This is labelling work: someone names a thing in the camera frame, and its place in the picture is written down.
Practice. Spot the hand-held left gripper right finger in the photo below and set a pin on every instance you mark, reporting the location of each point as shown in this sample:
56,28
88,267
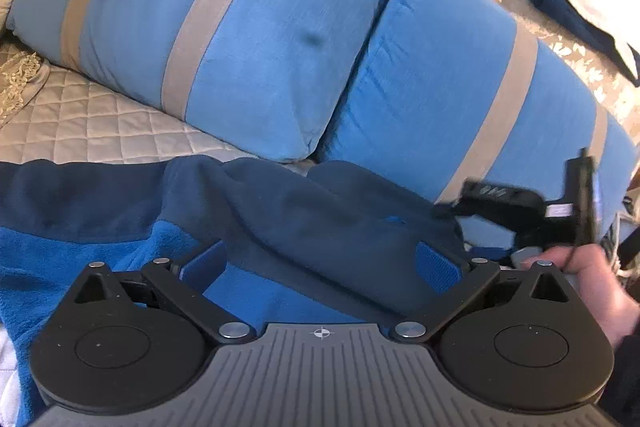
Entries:
436,268

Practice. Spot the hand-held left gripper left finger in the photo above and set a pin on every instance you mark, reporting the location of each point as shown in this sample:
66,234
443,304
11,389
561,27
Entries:
202,264

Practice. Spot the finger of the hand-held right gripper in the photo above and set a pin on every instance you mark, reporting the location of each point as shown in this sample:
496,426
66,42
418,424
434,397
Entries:
447,209

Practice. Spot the blue fleece jacket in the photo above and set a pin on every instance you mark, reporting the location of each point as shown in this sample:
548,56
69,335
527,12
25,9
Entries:
300,217

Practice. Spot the person's right forearm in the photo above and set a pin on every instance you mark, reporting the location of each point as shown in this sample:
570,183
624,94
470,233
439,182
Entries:
625,382

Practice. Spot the person's right hand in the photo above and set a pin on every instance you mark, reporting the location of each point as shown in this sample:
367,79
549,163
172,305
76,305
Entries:
595,277

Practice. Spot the blue pillow with beige stripes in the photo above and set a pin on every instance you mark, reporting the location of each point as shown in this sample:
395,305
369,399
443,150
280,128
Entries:
440,92
240,32

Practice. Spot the cream crochet lace throw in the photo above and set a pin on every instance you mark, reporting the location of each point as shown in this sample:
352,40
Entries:
20,82

